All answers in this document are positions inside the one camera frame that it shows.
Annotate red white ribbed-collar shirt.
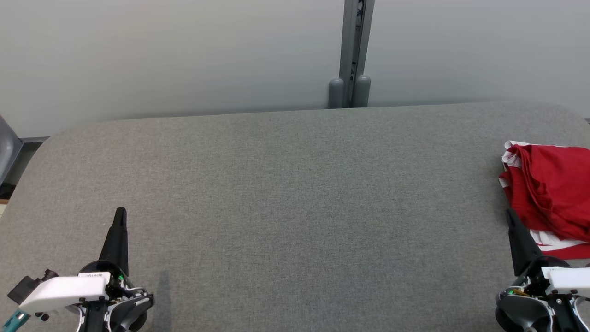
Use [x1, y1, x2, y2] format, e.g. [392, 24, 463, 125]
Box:
[498, 141, 590, 243]

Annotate grey furniture panel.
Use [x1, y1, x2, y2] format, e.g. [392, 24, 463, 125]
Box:
[0, 115, 24, 187]

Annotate grey partition post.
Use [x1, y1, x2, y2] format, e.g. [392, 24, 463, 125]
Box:
[328, 0, 375, 109]

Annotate left camera cable teal plug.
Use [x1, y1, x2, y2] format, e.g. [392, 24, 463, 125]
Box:
[0, 308, 31, 332]

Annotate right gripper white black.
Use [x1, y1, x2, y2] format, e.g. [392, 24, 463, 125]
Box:
[506, 209, 590, 298]

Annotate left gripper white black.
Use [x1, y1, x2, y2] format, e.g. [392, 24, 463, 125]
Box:
[18, 207, 155, 320]

